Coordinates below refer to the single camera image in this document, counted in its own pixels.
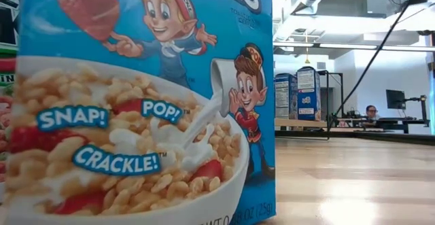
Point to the light blue Rice Krispies box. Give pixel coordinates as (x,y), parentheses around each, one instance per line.
(284,96)
(136,82)

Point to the dark blue Frosted Flakes box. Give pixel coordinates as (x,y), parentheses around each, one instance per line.
(308,96)

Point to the green Apple Jacks box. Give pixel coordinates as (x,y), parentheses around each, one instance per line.
(7,82)

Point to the yellow hanging pendant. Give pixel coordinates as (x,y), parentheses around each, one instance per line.
(307,61)

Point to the black desk equipment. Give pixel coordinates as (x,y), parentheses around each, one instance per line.
(353,113)

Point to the ceiling light strip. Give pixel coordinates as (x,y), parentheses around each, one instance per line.
(346,46)

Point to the person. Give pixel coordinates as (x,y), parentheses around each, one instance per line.
(372,111)

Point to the black desk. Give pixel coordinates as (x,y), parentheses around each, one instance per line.
(391,121)

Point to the black computer monitor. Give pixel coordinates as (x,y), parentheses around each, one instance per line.
(396,99)

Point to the black aluminium table frame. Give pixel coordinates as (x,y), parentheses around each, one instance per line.
(374,137)

